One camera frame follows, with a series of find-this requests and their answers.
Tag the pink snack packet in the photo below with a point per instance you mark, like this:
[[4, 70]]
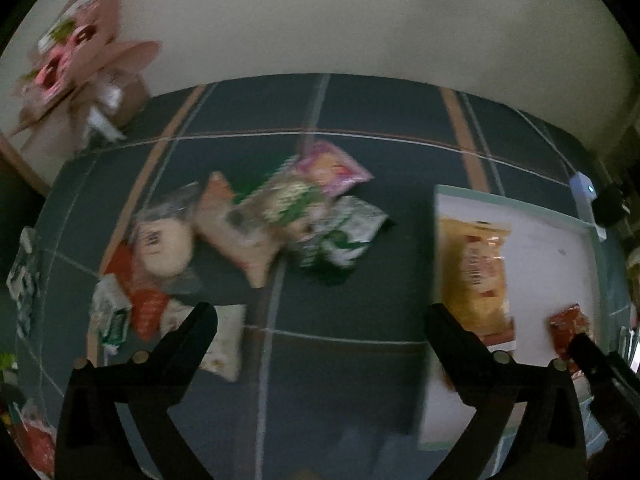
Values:
[[330, 167]]

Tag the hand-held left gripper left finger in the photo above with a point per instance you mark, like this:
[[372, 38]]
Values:
[[197, 330]]

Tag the white power strip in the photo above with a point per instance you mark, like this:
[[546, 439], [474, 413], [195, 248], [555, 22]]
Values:
[[582, 187]]

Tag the dark green snack packet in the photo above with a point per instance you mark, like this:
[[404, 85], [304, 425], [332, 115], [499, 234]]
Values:
[[340, 240]]

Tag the white orange-print snack packet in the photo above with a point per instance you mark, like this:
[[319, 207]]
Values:
[[227, 345]]

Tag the peach snack packet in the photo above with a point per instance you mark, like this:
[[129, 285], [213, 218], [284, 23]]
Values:
[[225, 230]]

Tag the plain red snack packet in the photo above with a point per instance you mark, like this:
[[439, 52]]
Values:
[[117, 267]]

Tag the white patterned packet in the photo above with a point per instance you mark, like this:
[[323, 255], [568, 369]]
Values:
[[22, 280]]

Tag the black power adapter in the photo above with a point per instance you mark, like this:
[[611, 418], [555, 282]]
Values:
[[607, 205]]

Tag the plaid blue blanket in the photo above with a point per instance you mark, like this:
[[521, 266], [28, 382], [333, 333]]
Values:
[[380, 310]]

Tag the light green snack packet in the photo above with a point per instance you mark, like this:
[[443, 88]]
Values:
[[285, 197]]

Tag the white and green snack packet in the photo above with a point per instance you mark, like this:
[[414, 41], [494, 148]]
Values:
[[110, 320]]

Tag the white pale-green-edged box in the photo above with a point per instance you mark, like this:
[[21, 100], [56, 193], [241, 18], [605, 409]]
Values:
[[545, 260]]

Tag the pink flower bouquet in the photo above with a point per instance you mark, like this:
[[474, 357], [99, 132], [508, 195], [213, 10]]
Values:
[[75, 45]]

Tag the yellow snack packet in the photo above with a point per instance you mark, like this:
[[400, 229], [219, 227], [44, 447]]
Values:
[[472, 270]]

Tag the red orange-print snack packet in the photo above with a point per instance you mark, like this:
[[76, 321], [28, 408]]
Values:
[[567, 327]]

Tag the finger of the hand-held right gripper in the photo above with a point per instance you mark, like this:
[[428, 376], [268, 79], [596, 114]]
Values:
[[587, 355]]

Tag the clear bun packet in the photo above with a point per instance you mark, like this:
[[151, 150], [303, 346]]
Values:
[[162, 247]]

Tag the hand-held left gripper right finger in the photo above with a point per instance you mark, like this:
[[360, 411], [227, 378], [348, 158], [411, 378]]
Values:
[[450, 345]]

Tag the red bag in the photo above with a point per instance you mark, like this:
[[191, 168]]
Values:
[[35, 442]]

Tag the shiny red checkered snack packet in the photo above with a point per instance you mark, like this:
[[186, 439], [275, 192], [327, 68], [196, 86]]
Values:
[[147, 310]]

